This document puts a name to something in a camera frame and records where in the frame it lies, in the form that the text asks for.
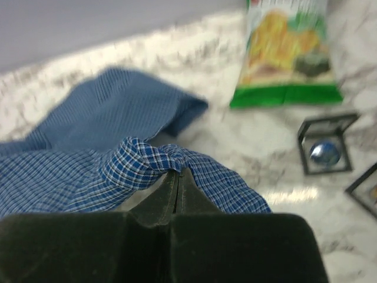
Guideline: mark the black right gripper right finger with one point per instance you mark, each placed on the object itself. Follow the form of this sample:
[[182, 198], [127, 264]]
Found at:
[[189, 200]]

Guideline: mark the black box with blue brooch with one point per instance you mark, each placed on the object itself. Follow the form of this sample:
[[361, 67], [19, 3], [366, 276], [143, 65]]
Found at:
[[321, 144]]

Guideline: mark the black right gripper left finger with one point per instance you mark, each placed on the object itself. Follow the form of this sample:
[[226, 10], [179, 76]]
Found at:
[[158, 207]]

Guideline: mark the black box with gold brooch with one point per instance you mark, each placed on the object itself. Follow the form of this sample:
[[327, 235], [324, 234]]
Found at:
[[363, 190]]

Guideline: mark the green cassava chips bag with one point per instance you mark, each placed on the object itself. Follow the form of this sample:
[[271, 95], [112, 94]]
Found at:
[[287, 59]]

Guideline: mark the blue checked shirt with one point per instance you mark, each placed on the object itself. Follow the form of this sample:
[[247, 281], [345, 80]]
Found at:
[[92, 152]]

